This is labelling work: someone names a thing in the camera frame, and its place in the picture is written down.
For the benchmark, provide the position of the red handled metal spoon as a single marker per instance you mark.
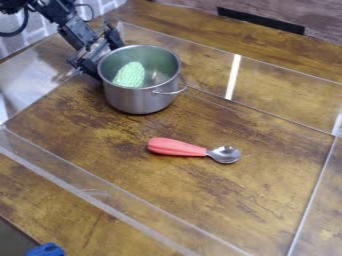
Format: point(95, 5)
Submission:
point(224, 154)

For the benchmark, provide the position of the clear acrylic barrier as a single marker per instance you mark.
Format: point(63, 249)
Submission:
point(270, 205)

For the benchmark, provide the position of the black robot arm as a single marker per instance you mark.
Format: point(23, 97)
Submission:
point(58, 11)

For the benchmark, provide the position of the black strip on wall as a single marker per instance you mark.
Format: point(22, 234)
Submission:
point(260, 20)

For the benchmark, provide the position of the green bitter gourd toy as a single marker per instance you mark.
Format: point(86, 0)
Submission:
point(130, 75)

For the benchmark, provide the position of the blue object at corner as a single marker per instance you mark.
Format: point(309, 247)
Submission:
point(49, 249)

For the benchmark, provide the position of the silver metal pot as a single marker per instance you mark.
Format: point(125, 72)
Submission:
point(164, 81)

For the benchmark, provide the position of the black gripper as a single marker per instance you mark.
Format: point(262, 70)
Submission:
point(91, 43)

